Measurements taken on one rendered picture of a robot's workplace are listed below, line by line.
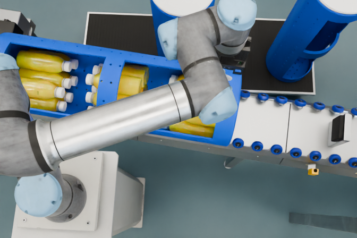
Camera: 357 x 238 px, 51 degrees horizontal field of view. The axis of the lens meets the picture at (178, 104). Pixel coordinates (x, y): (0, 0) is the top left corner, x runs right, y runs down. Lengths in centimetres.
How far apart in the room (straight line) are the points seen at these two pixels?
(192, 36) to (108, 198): 73
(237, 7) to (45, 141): 42
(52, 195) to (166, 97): 51
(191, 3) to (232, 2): 87
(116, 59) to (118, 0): 155
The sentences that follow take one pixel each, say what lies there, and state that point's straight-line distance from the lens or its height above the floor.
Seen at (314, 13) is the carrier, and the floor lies 95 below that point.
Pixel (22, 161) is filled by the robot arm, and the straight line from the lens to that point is 68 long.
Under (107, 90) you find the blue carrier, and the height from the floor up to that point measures 123.
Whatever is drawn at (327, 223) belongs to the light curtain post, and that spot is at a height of 62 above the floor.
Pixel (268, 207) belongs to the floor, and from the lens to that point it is 248.
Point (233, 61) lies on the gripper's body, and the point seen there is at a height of 157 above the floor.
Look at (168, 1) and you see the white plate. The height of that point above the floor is 104.
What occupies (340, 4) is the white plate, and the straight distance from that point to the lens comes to 172.
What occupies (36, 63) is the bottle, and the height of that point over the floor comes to 113.
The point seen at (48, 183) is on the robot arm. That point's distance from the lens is 107.
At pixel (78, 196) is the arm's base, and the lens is 122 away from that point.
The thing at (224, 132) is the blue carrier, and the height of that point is 118.
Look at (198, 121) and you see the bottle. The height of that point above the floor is 112.
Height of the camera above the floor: 242
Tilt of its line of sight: 75 degrees down
